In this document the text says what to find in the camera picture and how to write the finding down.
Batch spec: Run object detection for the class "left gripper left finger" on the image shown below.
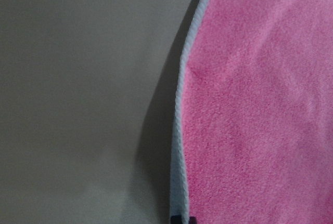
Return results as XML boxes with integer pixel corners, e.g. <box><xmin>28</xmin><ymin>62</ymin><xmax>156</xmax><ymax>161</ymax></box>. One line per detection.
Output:
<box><xmin>170</xmin><ymin>215</ymin><xmax>182</xmax><ymax>224</ymax></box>

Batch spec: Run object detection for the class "pink towel with grey hem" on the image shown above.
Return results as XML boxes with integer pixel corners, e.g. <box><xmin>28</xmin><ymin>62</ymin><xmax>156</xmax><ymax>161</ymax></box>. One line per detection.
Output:
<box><xmin>170</xmin><ymin>0</ymin><xmax>332</xmax><ymax>223</ymax></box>

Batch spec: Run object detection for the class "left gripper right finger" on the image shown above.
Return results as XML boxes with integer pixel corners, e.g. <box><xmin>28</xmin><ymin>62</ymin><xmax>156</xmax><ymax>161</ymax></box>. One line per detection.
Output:
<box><xmin>188</xmin><ymin>216</ymin><xmax>197</xmax><ymax>224</ymax></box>

